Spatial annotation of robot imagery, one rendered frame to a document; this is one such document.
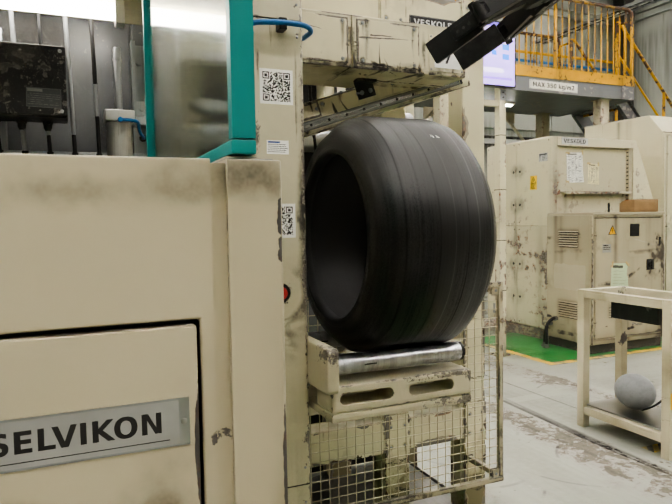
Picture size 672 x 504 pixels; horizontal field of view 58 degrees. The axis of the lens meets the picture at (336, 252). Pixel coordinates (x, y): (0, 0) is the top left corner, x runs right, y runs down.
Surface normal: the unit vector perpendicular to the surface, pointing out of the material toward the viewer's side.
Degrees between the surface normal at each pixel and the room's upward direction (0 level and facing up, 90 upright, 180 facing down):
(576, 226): 90
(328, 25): 90
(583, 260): 90
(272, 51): 90
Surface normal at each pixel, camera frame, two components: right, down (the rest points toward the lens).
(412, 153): 0.31, -0.58
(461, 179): 0.36, -0.37
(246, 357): 0.40, 0.04
